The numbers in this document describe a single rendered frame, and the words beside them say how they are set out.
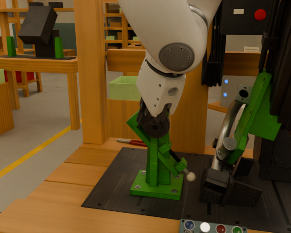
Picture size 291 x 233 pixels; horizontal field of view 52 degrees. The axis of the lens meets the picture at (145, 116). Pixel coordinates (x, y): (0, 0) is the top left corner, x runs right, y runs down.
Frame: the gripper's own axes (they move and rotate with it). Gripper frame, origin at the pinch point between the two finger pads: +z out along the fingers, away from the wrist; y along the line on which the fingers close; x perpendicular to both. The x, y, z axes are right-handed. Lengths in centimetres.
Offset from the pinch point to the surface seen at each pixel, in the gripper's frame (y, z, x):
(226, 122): 4.0, 14.8, -33.8
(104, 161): 20, 51, -5
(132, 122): 11.7, 17.6, -5.6
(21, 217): 0.0, 35.8, 26.8
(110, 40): 776, 576, -350
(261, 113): -4.6, 0.1, -31.1
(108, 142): 34, 60, -13
